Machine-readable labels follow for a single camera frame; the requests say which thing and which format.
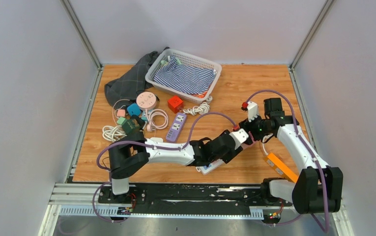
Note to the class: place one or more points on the white long power strip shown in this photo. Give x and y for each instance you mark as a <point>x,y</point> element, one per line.
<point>210,167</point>

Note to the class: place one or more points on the red cube plug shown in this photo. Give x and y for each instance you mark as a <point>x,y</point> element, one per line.
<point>175,104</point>

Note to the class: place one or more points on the small pink plug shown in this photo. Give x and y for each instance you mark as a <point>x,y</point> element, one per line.
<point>120,113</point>

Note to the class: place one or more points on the light pink cube plug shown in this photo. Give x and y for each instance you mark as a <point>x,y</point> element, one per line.
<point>251,145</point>

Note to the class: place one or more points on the white cube plug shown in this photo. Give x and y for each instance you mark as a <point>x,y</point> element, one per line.
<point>157,139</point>

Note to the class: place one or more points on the small green plug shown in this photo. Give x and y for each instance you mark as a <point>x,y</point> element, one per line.
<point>121,120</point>

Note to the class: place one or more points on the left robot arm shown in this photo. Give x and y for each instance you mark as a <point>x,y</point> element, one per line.
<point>127,157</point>

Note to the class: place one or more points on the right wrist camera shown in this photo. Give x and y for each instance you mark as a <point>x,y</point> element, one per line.
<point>252,110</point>

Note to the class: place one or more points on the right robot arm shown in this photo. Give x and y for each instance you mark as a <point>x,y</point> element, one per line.
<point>318,187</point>

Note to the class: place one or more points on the blue striped cloth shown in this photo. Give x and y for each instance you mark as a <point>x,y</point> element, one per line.
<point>187,79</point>

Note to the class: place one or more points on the purple power strip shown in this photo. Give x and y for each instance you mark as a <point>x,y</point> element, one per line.
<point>176,127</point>

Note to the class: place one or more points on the white plastic basket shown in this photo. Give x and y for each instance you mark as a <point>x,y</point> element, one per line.
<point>186,59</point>

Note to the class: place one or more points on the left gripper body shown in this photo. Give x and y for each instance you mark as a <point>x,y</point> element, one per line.
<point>227,157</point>

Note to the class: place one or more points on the dark green dragon cube plug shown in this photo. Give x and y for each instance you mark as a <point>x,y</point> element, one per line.
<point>130,126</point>

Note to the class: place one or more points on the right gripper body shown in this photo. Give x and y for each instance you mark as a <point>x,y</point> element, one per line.
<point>258,127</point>

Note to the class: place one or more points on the cyan power strip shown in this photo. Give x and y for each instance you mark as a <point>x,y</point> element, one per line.
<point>145,116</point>

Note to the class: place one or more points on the blue cube plug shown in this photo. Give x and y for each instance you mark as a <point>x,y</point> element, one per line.
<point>133,110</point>

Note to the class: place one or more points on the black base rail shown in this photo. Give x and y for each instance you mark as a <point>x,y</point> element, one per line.
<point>189,198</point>

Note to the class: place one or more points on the round pink power socket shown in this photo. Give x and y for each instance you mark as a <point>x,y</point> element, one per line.
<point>146,100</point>

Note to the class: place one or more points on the dark grey checked cloth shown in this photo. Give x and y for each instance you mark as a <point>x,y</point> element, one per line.
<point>124,89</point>

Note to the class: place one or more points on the orange power strip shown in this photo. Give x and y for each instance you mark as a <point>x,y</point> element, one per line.
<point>280,168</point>

